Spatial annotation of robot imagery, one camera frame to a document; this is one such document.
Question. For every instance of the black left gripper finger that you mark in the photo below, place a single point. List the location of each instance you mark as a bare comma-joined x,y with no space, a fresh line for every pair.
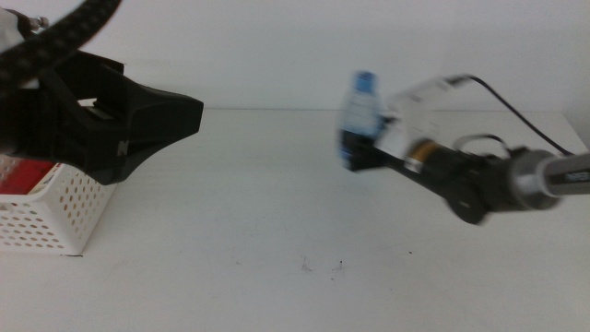
152,120
99,78

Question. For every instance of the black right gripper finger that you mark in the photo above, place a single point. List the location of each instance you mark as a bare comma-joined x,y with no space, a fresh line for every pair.
362,152

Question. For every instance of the clear water bottle blue cap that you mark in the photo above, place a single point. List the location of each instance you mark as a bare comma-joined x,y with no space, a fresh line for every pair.
362,110

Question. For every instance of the red soda can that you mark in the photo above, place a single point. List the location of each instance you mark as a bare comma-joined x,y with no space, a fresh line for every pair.
20,177

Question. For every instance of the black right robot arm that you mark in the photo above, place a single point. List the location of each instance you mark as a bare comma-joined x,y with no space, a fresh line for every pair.
530,180

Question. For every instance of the white perforated plastic basket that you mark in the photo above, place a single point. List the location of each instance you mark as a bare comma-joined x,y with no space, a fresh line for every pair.
55,216

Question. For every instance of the small dark thread scrap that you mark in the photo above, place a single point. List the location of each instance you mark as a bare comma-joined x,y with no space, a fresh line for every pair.
74,255

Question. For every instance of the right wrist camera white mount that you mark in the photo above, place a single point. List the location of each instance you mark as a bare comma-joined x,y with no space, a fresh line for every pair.
415,110

